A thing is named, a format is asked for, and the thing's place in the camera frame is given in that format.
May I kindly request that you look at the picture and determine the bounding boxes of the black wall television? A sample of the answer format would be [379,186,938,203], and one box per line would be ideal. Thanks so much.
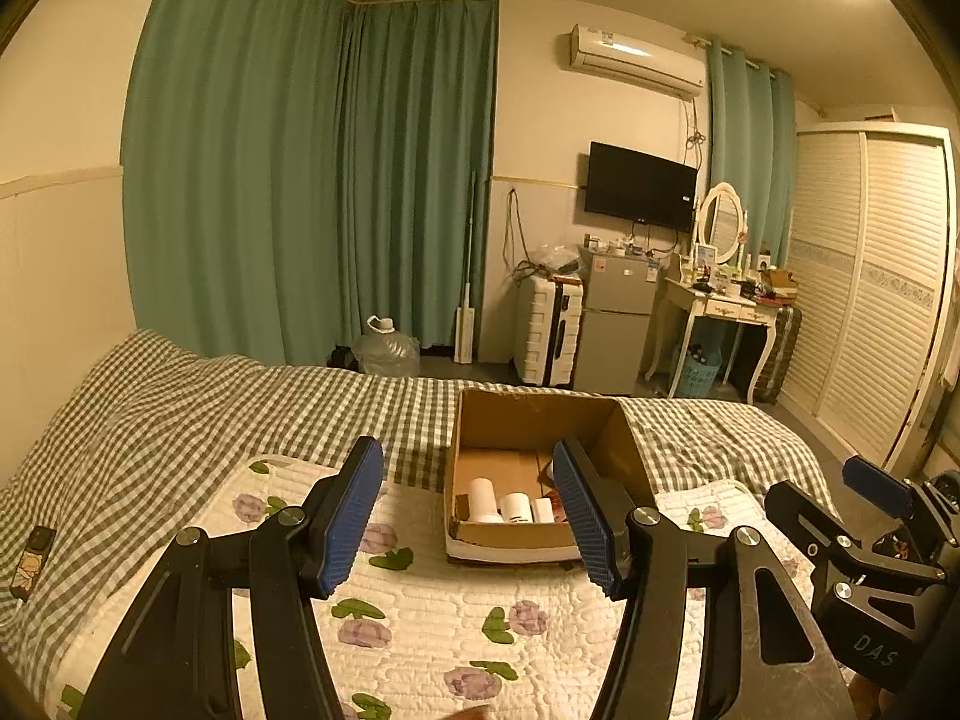
[583,141,698,235]

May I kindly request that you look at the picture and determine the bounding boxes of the wide green curtain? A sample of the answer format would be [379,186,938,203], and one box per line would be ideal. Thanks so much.
[120,0,357,368]

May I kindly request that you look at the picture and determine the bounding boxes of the white louvred wardrobe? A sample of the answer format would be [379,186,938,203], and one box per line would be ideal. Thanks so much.
[784,122,959,470]

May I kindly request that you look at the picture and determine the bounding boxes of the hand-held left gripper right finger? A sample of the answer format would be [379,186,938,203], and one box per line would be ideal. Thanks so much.
[553,439,856,720]

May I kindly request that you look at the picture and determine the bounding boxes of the hanging black cables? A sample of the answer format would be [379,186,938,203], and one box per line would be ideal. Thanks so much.
[502,187,533,278]

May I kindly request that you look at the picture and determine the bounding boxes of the blue woven basket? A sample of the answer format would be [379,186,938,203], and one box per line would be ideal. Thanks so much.
[670,345,722,398]

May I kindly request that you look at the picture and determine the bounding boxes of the dark phone with sticker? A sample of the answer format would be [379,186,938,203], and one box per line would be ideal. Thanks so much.
[13,526,57,601]

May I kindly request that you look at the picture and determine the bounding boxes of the silver mini fridge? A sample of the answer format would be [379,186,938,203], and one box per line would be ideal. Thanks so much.
[581,249,661,395]

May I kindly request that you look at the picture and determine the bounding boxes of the narrow green curtain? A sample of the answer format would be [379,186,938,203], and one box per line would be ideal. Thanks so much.
[705,41,796,275]

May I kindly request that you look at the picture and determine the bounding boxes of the white dressing table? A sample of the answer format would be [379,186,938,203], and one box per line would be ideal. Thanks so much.
[645,274,785,406]

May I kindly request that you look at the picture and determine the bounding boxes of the white oval vanity mirror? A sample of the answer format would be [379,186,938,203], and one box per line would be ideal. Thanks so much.
[695,181,749,265]

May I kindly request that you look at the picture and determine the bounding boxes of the green corner curtain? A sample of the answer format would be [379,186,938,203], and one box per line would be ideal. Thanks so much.
[337,0,500,350]

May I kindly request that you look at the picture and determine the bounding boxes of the brown cardboard box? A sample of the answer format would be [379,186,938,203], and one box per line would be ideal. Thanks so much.
[445,388,659,563]

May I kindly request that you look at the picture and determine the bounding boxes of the white hard suitcase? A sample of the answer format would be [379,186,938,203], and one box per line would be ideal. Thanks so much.
[514,274,584,389]

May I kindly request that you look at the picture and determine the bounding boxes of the brown suitcase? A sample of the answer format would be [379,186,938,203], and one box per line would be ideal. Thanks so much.
[750,304,803,404]

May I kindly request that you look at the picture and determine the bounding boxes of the white air conditioner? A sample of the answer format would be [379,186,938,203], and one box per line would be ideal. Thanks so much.
[568,22,706,98]

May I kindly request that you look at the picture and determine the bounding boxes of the white plastic bottle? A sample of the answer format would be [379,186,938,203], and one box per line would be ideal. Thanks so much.
[466,478,502,522]

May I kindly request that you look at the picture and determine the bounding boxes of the clear water jug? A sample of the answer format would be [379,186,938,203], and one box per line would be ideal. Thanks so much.
[352,315,421,376]

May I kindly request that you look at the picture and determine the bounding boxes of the floral quilted mat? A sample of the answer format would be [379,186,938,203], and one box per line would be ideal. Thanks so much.
[45,454,826,720]

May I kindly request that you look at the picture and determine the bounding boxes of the clear plastic bag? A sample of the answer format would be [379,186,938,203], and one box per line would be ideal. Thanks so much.
[529,244,582,276]

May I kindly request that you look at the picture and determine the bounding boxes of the white flat mop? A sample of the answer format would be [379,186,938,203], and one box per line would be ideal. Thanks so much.
[452,171,481,362]

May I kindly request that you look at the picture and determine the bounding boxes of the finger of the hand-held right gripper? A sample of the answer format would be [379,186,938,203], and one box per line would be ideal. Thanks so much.
[765,480,947,593]
[841,456,920,520]

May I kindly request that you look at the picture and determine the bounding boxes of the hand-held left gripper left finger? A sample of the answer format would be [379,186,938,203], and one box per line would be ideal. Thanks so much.
[79,435,385,720]

